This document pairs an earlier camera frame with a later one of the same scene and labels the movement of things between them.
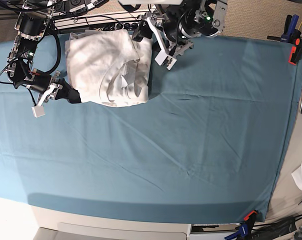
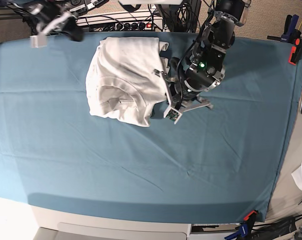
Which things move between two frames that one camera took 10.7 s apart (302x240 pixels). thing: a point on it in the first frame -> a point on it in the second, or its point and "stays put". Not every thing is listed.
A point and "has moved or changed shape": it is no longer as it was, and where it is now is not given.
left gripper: [47, 85] -> [47, 17]
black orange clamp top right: [297, 51] stays put
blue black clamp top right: [290, 33] stays put
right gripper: [166, 58] -> [173, 112]
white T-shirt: [109, 67] has moved or changed shape
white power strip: [130, 26] stays put
